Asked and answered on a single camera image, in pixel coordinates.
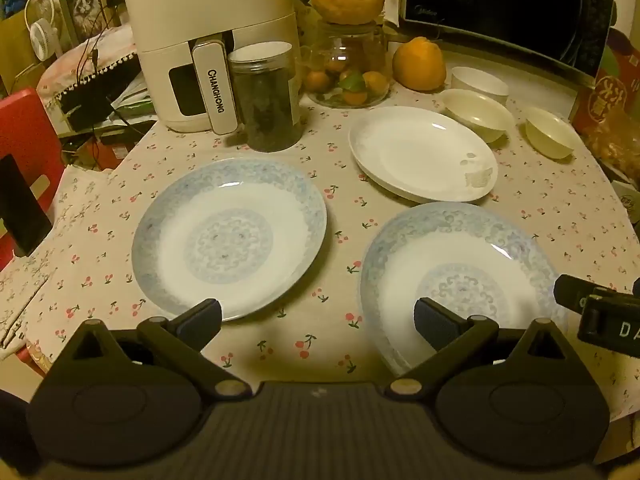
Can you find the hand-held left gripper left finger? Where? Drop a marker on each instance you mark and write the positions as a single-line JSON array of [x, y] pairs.
[[202, 319]]

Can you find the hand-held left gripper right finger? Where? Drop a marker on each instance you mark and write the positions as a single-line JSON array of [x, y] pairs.
[[435, 324]]

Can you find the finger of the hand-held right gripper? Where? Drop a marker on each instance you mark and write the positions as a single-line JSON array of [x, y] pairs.
[[570, 292]]

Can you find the blue patterned ceramic plate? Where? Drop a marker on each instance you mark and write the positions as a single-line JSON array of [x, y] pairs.
[[225, 240], [480, 260]]

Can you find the white ceramic bowl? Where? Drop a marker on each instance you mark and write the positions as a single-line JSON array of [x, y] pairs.
[[550, 137], [482, 80], [477, 115]]

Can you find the white ceramic plate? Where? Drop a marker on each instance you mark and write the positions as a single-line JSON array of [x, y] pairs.
[[415, 152]]

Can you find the clear bag of oranges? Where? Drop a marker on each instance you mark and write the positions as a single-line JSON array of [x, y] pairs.
[[620, 152]]

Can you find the cherry print tablecloth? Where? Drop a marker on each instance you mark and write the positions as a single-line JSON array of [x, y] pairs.
[[310, 190]]

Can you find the red printed box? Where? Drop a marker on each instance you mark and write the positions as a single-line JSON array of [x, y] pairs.
[[607, 85]]

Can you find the black flat object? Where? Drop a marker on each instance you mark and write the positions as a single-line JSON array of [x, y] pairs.
[[22, 205]]

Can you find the clear jar of dark leaves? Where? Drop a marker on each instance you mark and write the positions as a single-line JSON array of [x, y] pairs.
[[267, 105]]

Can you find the small mandarin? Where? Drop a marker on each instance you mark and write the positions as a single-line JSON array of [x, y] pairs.
[[375, 82], [317, 81], [354, 98]]

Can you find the small green citrus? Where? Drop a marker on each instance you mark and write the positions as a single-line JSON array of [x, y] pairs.
[[351, 80]]

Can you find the red chair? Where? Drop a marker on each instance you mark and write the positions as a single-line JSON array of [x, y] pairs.
[[22, 120]]

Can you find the floral cloth with bead fringe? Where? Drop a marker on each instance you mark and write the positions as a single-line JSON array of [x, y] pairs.
[[75, 67]]

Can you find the glass jar of small citrus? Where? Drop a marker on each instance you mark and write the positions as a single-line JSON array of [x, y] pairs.
[[350, 47]]

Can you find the black microwave oven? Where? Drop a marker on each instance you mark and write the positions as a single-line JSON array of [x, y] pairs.
[[500, 5]]

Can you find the white air fryer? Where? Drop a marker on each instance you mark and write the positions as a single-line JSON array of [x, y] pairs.
[[165, 15]]

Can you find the framed picture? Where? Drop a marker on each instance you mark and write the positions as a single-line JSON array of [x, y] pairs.
[[87, 5]]

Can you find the white desk fan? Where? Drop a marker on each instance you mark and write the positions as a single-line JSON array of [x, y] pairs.
[[42, 25]]

